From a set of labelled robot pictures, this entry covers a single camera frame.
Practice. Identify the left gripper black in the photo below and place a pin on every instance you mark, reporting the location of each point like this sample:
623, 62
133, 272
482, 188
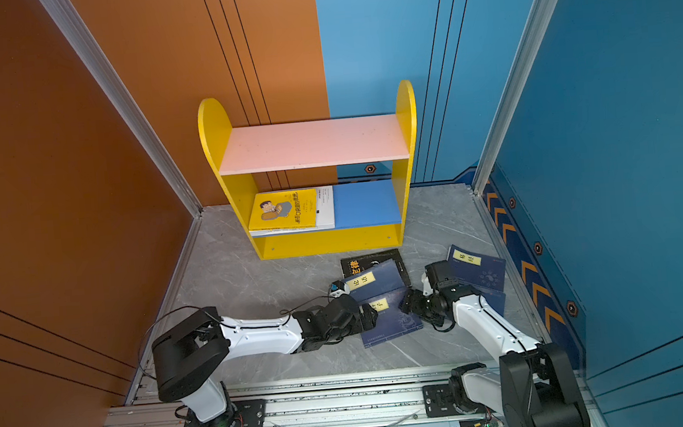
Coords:
361, 323

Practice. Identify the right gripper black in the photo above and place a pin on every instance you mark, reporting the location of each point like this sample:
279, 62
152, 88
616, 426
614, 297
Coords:
412, 300

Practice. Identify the navy book yellow label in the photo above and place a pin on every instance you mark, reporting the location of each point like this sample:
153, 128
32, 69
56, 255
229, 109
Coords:
391, 322

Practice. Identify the white La Dame book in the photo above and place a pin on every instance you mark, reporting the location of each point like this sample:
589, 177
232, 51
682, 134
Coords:
325, 215

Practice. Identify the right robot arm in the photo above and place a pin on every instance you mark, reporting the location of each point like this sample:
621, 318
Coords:
534, 384

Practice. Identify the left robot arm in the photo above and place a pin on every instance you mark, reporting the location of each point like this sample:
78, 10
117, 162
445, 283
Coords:
187, 356

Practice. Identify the black book orange title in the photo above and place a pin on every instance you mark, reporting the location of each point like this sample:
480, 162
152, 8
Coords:
352, 266

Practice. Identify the yellow pink blue bookshelf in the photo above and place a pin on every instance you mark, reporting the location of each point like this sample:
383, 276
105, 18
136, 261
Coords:
367, 215

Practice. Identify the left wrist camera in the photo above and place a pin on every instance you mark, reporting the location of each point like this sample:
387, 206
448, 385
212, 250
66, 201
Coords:
337, 289

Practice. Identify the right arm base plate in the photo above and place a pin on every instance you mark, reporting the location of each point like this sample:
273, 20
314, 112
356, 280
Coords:
439, 402

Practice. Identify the aluminium frame rail front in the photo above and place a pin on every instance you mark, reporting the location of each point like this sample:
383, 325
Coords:
385, 399

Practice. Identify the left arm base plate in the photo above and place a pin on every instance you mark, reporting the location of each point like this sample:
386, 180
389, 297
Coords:
243, 413

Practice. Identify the left aluminium corner post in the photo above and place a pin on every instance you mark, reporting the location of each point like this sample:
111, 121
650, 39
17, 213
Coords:
81, 39

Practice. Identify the aluminium corner post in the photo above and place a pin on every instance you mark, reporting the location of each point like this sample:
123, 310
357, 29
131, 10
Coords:
81, 39
539, 18

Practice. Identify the right aluminium corner post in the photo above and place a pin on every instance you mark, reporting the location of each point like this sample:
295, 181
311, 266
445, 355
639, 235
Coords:
539, 18

